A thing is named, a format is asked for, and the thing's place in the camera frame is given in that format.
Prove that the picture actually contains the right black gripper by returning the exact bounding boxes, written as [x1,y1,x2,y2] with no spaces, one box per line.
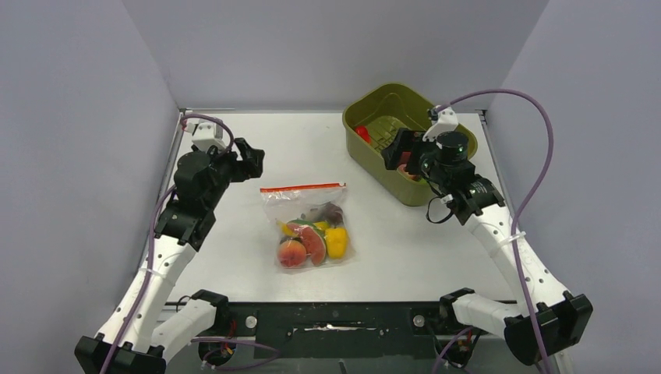
[382,128,450,188]

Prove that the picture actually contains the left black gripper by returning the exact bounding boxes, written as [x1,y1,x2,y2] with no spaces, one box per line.
[201,138,263,209]

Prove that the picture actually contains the olive green plastic bin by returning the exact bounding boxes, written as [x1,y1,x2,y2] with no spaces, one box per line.
[342,83,480,206]

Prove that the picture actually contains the yellow banana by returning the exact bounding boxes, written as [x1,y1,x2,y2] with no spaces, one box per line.
[280,221,300,238]

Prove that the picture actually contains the clear zip bag orange zipper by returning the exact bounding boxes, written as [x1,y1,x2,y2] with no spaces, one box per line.
[260,182,355,273]

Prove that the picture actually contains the dark purple plum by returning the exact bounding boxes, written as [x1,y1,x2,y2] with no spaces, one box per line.
[313,203,345,227]

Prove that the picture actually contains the peach fruit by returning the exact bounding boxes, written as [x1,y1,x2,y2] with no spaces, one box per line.
[277,240,307,268]

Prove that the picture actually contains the watermelon slice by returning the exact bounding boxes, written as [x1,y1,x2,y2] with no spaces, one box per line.
[293,220,327,266]

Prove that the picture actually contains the yellow bell pepper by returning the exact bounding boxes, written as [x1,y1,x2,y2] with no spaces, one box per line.
[325,227,349,259]

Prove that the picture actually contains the grey fish toy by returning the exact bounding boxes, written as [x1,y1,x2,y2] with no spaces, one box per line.
[299,205,323,222]

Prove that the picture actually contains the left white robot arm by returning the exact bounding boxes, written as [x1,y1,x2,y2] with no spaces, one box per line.
[74,138,265,373]

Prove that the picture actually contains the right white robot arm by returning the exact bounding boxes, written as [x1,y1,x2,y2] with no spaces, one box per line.
[381,129,593,365]

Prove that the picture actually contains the small pink peach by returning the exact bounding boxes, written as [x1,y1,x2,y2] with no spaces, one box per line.
[398,164,420,181]

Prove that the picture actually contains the red chili pepper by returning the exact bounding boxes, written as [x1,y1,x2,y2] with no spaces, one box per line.
[354,125,371,144]

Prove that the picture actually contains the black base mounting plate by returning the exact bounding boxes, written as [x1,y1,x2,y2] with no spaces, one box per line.
[198,296,479,368]

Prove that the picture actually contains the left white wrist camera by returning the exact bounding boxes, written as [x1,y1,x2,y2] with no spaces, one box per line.
[184,118,226,152]

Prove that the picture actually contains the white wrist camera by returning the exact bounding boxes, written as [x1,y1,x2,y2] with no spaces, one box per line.
[422,105,459,142]
[184,118,226,152]

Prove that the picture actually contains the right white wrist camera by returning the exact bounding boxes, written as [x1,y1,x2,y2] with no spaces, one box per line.
[422,105,459,142]

